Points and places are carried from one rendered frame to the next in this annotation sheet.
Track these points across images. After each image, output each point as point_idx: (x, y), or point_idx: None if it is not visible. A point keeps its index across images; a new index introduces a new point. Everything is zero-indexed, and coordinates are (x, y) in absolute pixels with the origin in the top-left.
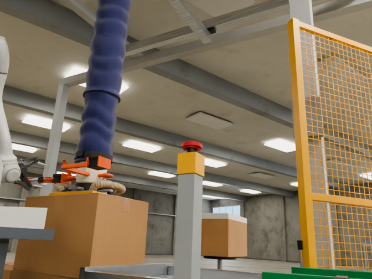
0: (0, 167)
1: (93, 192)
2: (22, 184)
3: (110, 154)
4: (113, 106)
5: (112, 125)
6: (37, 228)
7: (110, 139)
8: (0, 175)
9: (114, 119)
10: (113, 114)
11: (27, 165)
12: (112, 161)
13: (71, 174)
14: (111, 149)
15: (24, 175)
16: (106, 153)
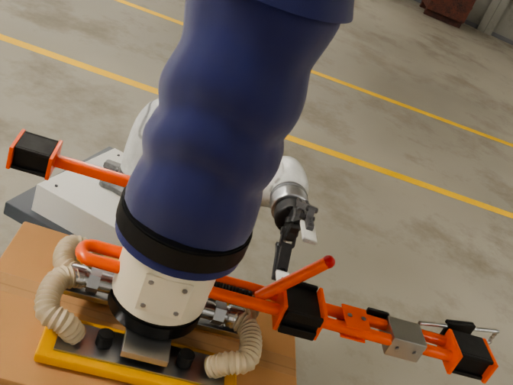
0: (133, 137)
1: (40, 226)
2: (275, 253)
3: (126, 199)
4: (185, 13)
5: (158, 94)
6: (21, 193)
7: (143, 150)
8: (130, 150)
9: (166, 72)
10: (178, 51)
11: (291, 218)
12: (121, 231)
13: (267, 286)
14: (133, 188)
15: (280, 235)
16: (124, 188)
